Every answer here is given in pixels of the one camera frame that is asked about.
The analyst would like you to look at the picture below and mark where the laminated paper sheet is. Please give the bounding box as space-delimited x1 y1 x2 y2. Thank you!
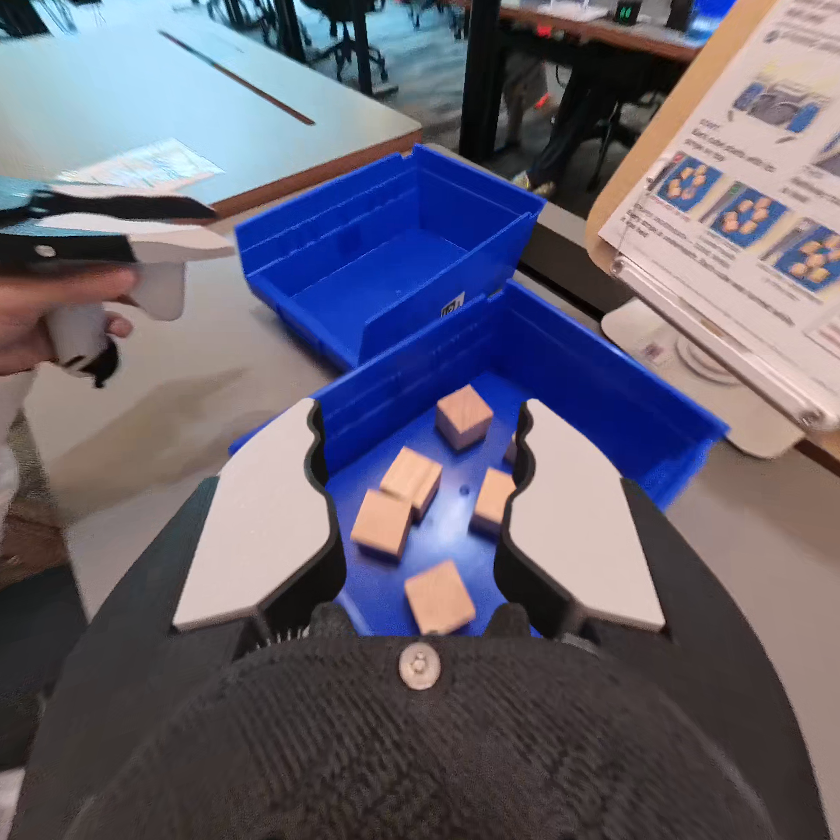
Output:
56 138 226 193

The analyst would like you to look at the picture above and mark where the person's left hand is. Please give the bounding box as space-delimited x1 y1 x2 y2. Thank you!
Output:
0 268 139 376

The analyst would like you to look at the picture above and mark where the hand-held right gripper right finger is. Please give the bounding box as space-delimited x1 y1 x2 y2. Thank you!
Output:
492 398 667 636

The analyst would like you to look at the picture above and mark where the group of wooden cubes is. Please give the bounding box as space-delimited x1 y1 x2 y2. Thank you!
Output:
350 384 526 637

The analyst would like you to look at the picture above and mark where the black pole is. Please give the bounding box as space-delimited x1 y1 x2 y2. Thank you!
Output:
458 0 506 164

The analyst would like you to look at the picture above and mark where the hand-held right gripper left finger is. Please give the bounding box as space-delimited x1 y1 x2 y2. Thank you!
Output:
171 398 347 632

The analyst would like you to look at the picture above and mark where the wooden edged office desk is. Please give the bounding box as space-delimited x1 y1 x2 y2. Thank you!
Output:
499 0 710 64

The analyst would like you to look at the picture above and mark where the instruction sheet on wooden stand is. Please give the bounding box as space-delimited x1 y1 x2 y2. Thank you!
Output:
586 0 840 460

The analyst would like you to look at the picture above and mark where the blue plastic bin white tag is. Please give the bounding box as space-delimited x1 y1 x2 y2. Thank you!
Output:
234 143 547 373

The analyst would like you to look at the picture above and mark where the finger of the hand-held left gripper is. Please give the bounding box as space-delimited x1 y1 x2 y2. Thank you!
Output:
33 185 219 223
38 220 237 265

